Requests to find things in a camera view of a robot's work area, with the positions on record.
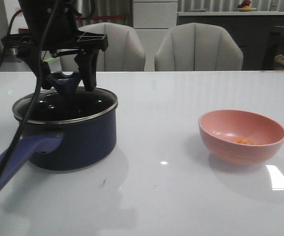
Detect beige chair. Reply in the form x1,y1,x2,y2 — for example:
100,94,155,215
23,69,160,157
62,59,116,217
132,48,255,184
155,23,243,71
59,22,146,72

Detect fruit plate on counter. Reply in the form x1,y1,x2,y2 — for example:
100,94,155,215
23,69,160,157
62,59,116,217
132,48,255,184
236,0,257,12

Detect left beige chair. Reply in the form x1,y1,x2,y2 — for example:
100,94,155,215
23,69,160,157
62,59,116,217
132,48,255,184
59,22,146,72

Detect right beige chair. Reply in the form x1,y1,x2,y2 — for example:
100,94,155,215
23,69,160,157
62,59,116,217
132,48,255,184
155,23,243,71

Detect pink plastic bowl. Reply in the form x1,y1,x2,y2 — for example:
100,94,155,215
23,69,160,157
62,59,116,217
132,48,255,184
198,110,284,165

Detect black cable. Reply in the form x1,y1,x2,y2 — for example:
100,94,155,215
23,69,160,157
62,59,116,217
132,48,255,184
0,0,60,209

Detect white cabinet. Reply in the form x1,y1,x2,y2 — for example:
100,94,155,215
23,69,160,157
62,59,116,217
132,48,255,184
132,0,178,29

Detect orange ham pieces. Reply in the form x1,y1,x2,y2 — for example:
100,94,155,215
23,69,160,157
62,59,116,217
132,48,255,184
232,136,265,145

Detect glass lid blue knob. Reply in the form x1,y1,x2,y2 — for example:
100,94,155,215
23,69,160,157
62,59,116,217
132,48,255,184
12,71,118,125

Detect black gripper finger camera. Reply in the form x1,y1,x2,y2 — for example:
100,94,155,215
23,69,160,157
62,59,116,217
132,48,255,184
74,48,99,91
18,50,51,89

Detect grey counter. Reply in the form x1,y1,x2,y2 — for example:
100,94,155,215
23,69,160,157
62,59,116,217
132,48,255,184
177,11,284,70

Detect black gripper body one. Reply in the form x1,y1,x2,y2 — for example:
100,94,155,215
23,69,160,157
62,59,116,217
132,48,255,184
1,0,108,57

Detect red barrier tape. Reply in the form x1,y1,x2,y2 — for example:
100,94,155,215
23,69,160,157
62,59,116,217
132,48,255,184
76,14,126,21

